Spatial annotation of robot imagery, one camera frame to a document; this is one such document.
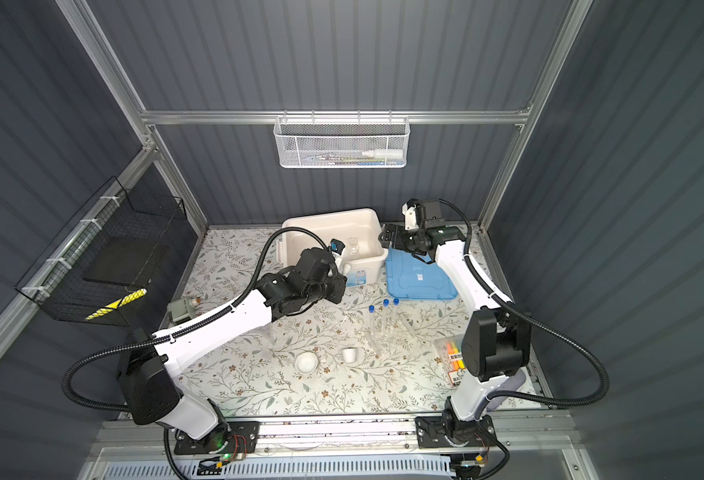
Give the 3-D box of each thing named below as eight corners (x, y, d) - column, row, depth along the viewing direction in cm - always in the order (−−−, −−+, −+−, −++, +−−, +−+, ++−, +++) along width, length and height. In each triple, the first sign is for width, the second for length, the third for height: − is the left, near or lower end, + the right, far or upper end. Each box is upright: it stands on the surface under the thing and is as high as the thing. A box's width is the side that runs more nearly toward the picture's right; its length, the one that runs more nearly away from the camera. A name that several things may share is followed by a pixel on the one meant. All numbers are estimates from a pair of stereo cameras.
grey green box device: (177, 331, 94) (168, 323, 90) (175, 310, 99) (166, 301, 95) (196, 324, 96) (188, 315, 91) (193, 304, 100) (186, 295, 96)
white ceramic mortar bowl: (295, 372, 86) (294, 370, 84) (298, 355, 89) (296, 352, 87) (316, 372, 86) (316, 370, 84) (318, 355, 89) (317, 352, 87)
